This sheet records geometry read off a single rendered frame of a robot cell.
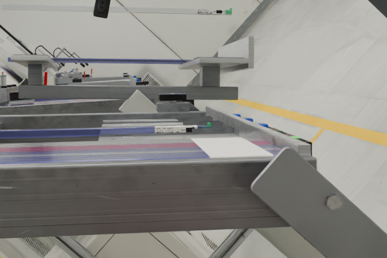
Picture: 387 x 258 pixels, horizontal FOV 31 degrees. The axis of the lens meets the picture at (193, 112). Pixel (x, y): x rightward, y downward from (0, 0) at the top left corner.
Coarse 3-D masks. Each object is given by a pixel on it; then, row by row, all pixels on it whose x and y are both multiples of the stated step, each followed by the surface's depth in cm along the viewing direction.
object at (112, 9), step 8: (8, 8) 149; (16, 8) 149; (24, 8) 150; (32, 8) 150; (40, 8) 150; (48, 8) 150; (56, 8) 151; (64, 8) 151; (72, 8) 151; (80, 8) 151; (88, 8) 152; (112, 8) 152; (120, 8) 153; (128, 8) 153; (136, 8) 153; (144, 8) 153; (152, 8) 154; (160, 8) 154; (168, 8) 154; (176, 8) 154
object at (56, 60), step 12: (60, 60) 162; (72, 60) 162; (84, 60) 162; (96, 60) 163; (108, 60) 163; (120, 60) 164; (132, 60) 164; (144, 60) 164; (156, 60) 165; (168, 60) 165; (180, 60) 166
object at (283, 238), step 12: (132, 96) 151; (144, 96) 151; (120, 108) 151; (132, 108) 151; (144, 108) 151; (264, 228) 156; (276, 228) 156; (288, 228) 157; (276, 240) 157; (288, 240) 157; (300, 240) 157; (288, 252) 157; (300, 252) 157; (312, 252) 158
